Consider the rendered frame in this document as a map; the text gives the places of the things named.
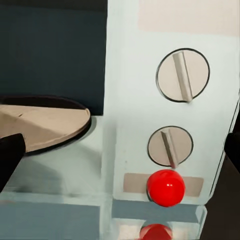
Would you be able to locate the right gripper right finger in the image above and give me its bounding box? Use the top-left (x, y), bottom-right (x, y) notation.
top-left (224, 133), bottom-right (240, 173)

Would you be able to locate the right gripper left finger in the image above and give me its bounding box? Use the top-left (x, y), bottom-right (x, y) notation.
top-left (0, 133), bottom-right (26, 193)

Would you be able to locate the microwave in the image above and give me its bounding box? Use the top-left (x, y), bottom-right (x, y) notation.
top-left (0, 0), bottom-right (240, 208)

